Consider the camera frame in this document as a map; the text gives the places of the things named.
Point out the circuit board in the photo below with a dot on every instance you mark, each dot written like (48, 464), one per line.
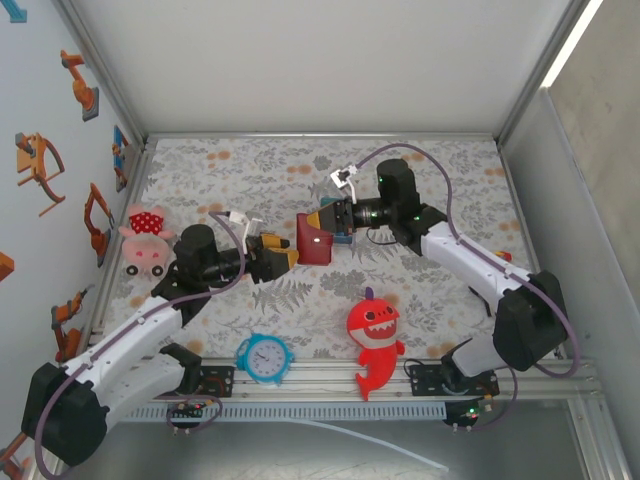
(186, 411)
(467, 414)

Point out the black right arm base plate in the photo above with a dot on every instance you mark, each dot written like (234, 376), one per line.
(425, 380)

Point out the white plastic tube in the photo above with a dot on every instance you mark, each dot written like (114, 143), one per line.
(400, 450)

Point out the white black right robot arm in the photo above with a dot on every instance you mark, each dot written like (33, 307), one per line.
(470, 255)

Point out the red card holder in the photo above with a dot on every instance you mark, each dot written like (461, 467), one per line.
(315, 252)

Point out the small red toy car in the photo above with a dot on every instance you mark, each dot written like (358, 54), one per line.
(504, 255)

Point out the white light strip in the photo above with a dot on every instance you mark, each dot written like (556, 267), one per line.
(573, 40)

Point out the orange gripper claw wall sticker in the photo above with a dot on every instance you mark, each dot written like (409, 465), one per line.
(30, 160)

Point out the floral table mat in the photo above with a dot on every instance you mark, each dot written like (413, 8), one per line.
(225, 175)

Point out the pink pig plush toy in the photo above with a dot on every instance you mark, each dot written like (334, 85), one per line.
(145, 247)

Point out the aluminium frame post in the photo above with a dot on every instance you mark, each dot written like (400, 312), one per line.
(537, 70)
(104, 70)

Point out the aluminium side rail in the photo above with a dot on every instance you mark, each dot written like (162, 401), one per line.
(140, 175)

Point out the aluminium back rail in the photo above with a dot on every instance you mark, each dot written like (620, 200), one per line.
(320, 135)

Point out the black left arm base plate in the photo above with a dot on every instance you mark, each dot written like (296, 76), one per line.
(222, 382)

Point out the orange block wall sticker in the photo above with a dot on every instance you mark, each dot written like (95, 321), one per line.
(5, 267)

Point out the aluminium front rail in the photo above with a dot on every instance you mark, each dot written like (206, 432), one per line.
(325, 377)

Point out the blue alarm clock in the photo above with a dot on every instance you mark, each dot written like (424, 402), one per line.
(264, 357)

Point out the left circuit board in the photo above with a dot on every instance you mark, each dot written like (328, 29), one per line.
(186, 411)

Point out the right circuit board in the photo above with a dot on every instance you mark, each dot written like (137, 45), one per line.
(467, 414)

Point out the blue orange wall sticker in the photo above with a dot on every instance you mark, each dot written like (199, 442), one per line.
(120, 150)

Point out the red shark plush toy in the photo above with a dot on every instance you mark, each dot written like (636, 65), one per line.
(375, 350)

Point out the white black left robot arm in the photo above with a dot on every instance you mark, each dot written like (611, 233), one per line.
(125, 335)

